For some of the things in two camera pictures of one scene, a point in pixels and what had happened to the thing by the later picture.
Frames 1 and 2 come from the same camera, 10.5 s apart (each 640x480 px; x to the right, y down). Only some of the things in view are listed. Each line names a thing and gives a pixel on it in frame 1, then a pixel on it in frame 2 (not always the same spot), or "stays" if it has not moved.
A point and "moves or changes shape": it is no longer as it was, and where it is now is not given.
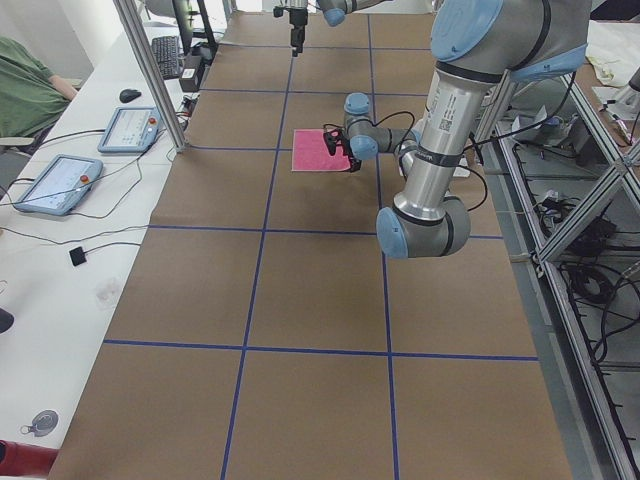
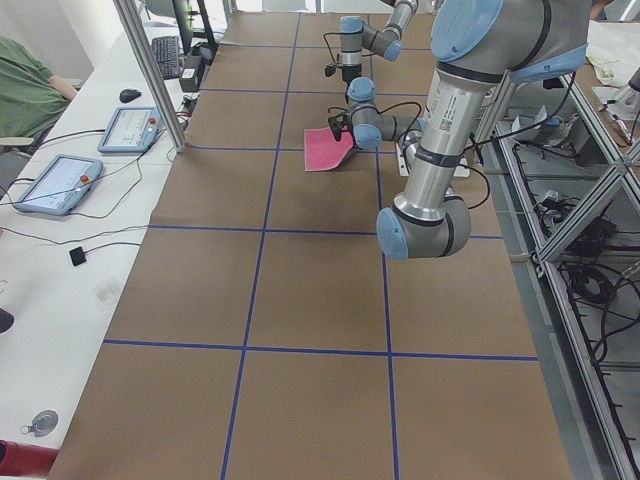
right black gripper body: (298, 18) → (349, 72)
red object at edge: (23, 459) stays
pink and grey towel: (311, 152) moves or changes shape
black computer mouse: (128, 95) stays
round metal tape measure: (44, 423) stays
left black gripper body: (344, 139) → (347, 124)
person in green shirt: (30, 95) stays
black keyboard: (166, 49) stays
